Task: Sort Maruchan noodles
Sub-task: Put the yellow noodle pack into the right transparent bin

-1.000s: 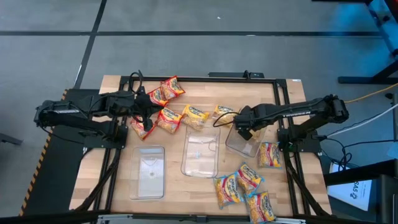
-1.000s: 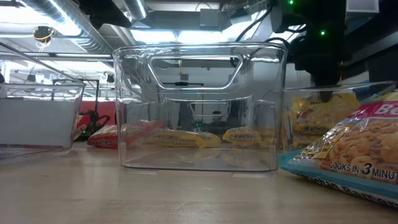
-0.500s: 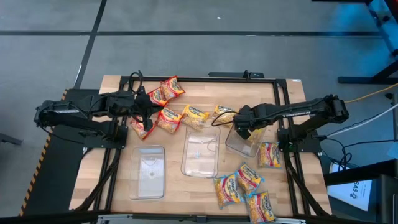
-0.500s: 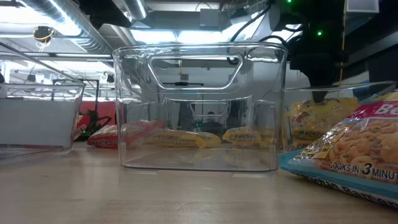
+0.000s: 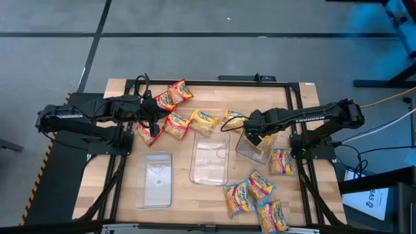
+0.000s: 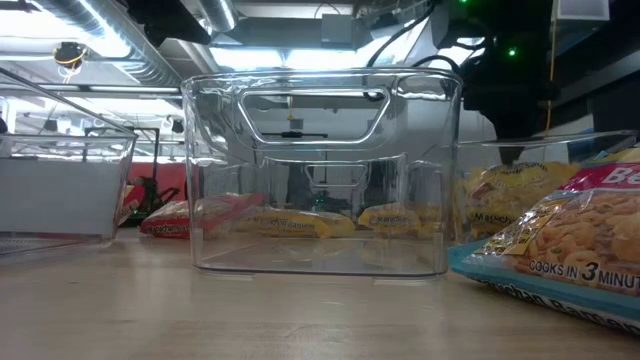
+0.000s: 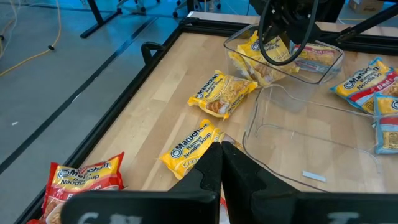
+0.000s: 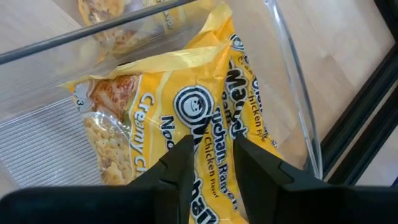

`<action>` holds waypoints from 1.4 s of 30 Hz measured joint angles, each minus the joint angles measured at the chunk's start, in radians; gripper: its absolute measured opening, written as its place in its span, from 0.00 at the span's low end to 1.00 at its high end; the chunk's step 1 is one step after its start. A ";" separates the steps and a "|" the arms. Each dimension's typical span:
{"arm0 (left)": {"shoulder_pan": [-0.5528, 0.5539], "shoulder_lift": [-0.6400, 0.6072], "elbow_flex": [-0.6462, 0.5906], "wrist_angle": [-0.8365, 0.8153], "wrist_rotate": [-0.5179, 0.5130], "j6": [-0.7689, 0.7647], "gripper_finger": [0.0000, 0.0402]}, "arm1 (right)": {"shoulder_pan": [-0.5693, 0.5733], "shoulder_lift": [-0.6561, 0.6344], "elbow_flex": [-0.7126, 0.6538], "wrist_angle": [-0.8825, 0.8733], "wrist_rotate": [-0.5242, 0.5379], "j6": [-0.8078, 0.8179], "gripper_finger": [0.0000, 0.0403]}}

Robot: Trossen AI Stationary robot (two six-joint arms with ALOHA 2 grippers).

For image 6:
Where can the blue beef ramen pack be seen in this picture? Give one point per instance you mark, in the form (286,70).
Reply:
(575,235)

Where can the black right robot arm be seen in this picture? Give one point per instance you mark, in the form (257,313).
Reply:
(495,30)

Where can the white ceiling unit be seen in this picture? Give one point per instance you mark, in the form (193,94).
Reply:
(582,9)

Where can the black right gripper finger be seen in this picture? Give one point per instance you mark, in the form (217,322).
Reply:
(511,150)

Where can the grey ceiling box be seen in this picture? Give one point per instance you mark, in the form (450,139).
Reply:
(340,27)

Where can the black machine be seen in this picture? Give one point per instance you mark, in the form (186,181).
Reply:
(150,192)

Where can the large corrugated air duct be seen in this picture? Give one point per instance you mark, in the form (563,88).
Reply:
(125,45)

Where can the small grey hanging box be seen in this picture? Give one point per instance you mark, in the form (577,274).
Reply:
(296,123)

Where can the clear plastic bin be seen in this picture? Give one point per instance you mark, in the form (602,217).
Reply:
(60,190)
(225,125)
(480,155)

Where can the red ramen noodle pack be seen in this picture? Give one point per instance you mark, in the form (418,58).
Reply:
(167,222)
(225,210)
(129,202)

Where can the bright ceiling light panel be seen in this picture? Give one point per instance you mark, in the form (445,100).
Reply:
(250,57)

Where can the silver round air duct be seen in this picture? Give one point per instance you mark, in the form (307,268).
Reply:
(220,12)

